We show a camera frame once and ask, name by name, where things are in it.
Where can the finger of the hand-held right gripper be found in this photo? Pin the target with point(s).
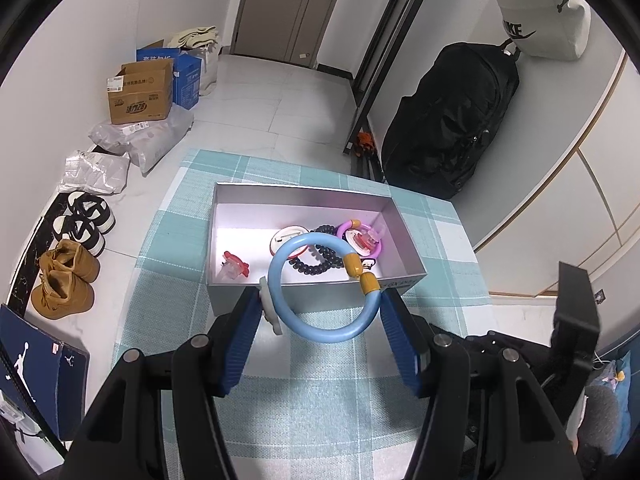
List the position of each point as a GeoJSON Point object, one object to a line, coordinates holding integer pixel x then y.
{"type": "Point", "coordinates": [535, 355]}

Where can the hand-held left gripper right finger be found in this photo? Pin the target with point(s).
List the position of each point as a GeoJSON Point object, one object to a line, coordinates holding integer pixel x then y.
{"type": "Point", "coordinates": [400, 345]}

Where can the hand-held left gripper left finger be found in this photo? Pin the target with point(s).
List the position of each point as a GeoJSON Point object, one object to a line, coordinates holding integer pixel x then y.
{"type": "Point", "coordinates": [240, 350]}

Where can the white plastic piece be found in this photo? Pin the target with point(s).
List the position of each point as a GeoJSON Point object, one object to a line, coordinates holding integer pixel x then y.
{"type": "Point", "coordinates": [270, 310]}

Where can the grey cardboard box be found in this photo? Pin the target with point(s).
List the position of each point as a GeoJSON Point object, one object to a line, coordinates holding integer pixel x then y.
{"type": "Point", "coordinates": [235, 300]}

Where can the red clear pacifier charm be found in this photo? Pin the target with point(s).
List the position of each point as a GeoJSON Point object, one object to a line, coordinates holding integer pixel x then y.
{"type": "Point", "coordinates": [231, 266]}
{"type": "Point", "coordinates": [367, 237]}

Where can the round white pin badge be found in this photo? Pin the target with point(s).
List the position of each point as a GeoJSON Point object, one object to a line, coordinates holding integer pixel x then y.
{"type": "Point", "coordinates": [285, 240]}

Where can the person's right forearm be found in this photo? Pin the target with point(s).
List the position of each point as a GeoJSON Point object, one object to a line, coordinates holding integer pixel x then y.
{"type": "Point", "coordinates": [602, 415]}

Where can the blue cloth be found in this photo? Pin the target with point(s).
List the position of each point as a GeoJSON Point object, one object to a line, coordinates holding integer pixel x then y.
{"type": "Point", "coordinates": [622, 390]}

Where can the teal checked tablecloth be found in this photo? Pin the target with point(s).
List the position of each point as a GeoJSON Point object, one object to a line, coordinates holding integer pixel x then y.
{"type": "Point", "coordinates": [320, 400]}

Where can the white wardrobe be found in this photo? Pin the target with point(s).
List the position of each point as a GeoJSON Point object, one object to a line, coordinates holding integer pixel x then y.
{"type": "Point", "coordinates": [565, 185]}

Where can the tan boot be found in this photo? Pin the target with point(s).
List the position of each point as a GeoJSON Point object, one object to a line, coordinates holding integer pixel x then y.
{"type": "Point", "coordinates": [75, 262]}
{"type": "Point", "coordinates": [62, 297]}

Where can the dark blue shoe box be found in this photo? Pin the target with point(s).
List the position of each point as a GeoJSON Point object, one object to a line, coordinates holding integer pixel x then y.
{"type": "Point", "coordinates": [45, 375]}

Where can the black and white sneaker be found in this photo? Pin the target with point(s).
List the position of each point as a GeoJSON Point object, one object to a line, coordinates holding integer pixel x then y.
{"type": "Point", "coordinates": [80, 234]}
{"type": "Point", "coordinates": [92, 210]}

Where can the orange clamp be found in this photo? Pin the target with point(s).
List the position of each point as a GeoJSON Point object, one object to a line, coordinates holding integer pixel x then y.
{"type": "Point", "coordinates": [364, 142]}

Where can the large grey plastic bag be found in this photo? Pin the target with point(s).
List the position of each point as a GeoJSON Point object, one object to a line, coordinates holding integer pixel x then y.
{"type": "Point", "coordinates": [155, 142]}

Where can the black backpack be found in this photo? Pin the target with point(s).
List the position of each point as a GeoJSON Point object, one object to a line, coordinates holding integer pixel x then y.
{"type": "Point", "coordinates": [450, 120]}

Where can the small grey plastic bag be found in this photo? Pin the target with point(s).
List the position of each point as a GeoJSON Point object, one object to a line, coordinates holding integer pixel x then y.
{"type": "Point", "coordinates": [95, 170]}

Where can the white power strip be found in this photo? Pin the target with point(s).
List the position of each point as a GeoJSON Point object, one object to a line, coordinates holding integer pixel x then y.
{"type": "Point", "coordinates": [11, 410]}

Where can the brown cardboard box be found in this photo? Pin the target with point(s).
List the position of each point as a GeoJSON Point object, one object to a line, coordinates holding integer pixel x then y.
{"type": "Point", "coordinates": [140, 102]}

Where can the blue cardboard box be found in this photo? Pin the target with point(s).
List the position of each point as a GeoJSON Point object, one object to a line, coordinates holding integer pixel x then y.
{"type": "Point", "coordinates": [187, 82]}

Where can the black tripod stand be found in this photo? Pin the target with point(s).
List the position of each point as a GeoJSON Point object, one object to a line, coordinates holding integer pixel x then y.
{"type": "Point", "coordinates": [385, 50]}

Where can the white sports bag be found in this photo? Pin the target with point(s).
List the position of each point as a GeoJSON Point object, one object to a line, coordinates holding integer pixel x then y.
{"type": "Point", "coordinates": [545, 25]}

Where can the cream cloth bag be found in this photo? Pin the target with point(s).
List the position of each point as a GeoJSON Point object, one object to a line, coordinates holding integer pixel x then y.
{"type": "Point", "coordinates": [205, 55]}

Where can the beige door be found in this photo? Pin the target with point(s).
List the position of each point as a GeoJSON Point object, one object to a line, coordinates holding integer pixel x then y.
{"type": "Point", "coordinates": [285, 10]}

